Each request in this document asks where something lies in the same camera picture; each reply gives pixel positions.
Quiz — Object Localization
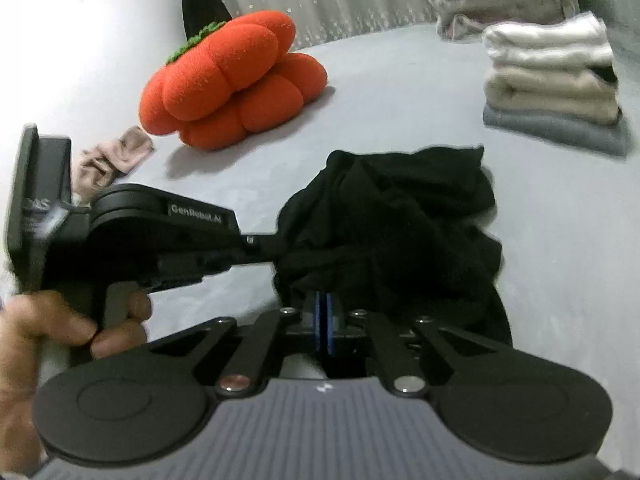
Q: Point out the black shirt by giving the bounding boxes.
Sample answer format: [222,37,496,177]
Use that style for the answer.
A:
[273,146,512,344]

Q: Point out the person's left hand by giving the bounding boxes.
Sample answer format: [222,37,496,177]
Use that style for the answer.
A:
[1,289,152,474]

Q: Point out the beige crumpled small cloth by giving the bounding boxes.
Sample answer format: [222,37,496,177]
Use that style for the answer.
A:
[72,126,154,203]

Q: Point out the orange pumpkin plush cushion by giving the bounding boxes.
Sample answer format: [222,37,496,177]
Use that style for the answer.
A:
[139,10,328,151]

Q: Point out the grey folded garment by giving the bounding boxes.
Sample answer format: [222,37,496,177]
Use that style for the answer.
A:
[483,105,634,158]

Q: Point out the white folded garment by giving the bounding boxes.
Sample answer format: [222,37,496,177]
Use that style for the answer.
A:
[483,12,614,70]

